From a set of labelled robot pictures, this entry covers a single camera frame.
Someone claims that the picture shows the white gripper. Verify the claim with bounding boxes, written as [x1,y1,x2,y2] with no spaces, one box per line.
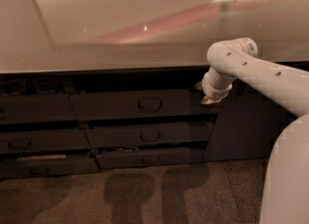
[195,73,232,105]

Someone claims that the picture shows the dark grey drawer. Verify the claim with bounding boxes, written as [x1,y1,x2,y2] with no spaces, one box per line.
[0,155,99,179]
[0,129,90,154]
[85,122,213,148]
[0,94,76,125]
[70,89,220,121]
[96,147,204,169]

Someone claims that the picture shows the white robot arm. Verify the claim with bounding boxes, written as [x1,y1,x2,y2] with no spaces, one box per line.
[196,38,309,224]

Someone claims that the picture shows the dark packages in left drawer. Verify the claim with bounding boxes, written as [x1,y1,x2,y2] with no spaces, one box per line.
[0,77,64,96]

